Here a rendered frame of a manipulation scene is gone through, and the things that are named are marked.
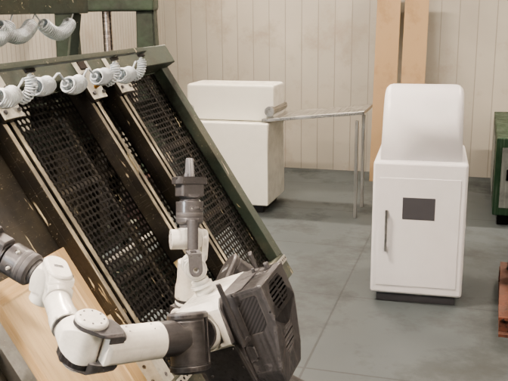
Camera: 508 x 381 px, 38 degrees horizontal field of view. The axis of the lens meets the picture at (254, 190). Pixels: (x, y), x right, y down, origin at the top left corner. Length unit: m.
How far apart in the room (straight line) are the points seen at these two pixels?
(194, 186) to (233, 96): 5.46
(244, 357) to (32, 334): 0.63
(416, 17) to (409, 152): 4.18
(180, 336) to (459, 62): 8.10
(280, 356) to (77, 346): 0.55
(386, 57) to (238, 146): 2.52
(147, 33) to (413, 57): 3.57
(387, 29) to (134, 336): 7.90
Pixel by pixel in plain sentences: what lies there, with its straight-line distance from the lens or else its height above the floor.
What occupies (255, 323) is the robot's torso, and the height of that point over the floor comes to 1.31.
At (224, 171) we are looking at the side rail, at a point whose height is 1.33.
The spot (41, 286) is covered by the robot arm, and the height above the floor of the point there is 1.44.
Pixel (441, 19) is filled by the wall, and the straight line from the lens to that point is 9.64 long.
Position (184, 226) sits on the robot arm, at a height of 1.44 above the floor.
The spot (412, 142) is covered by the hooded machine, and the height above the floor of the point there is 1.18.
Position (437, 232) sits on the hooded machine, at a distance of 5.41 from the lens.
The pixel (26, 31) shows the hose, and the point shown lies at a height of 2.03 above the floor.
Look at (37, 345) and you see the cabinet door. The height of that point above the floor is 1.19.
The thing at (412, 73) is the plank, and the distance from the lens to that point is 9.30.
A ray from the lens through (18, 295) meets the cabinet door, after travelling 2.26.
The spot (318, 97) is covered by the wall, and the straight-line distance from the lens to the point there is 9.90.
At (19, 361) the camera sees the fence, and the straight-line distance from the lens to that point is 2.13.
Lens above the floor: 2.11
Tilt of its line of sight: 14 degrees down
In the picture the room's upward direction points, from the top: 1 degrees counter-clockwise
